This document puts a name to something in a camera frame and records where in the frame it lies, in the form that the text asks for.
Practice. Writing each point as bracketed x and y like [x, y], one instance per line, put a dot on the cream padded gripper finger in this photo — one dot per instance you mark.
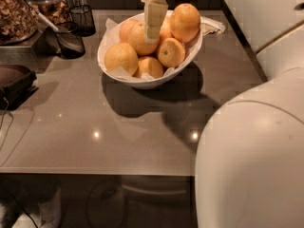
[154, 14]

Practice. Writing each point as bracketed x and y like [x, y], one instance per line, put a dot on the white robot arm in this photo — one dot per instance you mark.
[250, 157]

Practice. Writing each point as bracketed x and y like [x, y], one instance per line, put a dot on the tall right back orange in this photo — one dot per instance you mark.
[185, 22]

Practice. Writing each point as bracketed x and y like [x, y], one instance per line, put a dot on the white ceramic bowl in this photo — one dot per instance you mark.
[148, 83]

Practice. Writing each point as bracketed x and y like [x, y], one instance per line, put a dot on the crumpled white napkin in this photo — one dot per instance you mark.
[208, 26]

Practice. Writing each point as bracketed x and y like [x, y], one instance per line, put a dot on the black mesh cup rear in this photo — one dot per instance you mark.
[83, 17]

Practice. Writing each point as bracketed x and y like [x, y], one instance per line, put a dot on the black mesh cup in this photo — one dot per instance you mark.
[70, 42]
[83, 17]

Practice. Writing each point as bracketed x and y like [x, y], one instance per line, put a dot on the black mesh cup front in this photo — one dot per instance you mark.
[70, 42]

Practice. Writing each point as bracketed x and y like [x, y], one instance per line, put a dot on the small glass jar of snacks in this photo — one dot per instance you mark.
[56, 11]

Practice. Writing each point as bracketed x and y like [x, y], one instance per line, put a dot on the large glass jar of chips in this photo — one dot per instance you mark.
[17, 22]

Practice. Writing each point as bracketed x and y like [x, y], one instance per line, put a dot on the dark brown device left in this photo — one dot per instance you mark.
[16, 85]

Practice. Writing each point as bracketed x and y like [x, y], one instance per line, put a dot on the white spoon handle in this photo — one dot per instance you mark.
[43, 19]

